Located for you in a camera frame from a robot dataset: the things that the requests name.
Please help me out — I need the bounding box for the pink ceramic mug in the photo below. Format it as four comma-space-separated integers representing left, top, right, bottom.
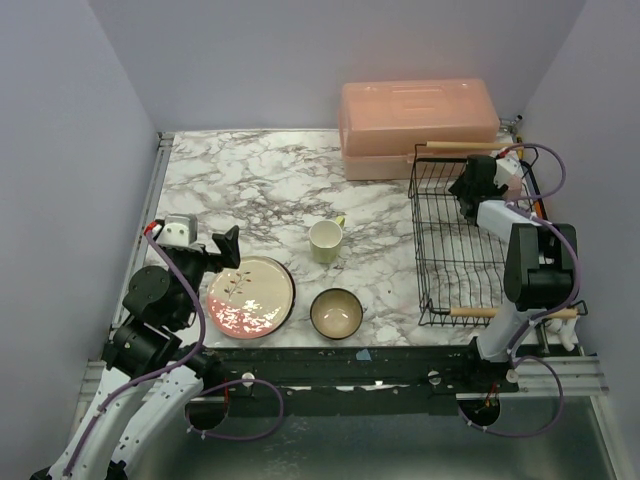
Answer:
503, 174, 523, 202

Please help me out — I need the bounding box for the yellow-green ceramic mug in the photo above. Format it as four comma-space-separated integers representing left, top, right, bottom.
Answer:
308, 216, 345, 264

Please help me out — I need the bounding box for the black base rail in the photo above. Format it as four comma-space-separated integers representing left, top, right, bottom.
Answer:
99, 344, 521, 416

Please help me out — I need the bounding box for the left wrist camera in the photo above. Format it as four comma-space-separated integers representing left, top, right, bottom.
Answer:
144, 214, 198, 248

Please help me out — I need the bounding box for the dark bowl cream inside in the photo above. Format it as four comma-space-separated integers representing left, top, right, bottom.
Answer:
309, 288, 364, 340

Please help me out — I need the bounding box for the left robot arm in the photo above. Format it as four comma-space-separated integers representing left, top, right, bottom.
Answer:
33, 214, 241, 479

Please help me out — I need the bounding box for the translucent pink storage box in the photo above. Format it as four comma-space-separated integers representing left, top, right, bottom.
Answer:
339, 78, 500, 181

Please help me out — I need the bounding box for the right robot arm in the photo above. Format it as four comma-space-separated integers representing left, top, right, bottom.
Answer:
449, 155, 581, 363

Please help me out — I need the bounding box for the pink and cream plate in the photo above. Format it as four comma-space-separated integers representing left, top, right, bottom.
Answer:
206, 256, 296, 340

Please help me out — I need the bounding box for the black wire dish rack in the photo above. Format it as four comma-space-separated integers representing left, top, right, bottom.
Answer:
408, 144, 580, 325

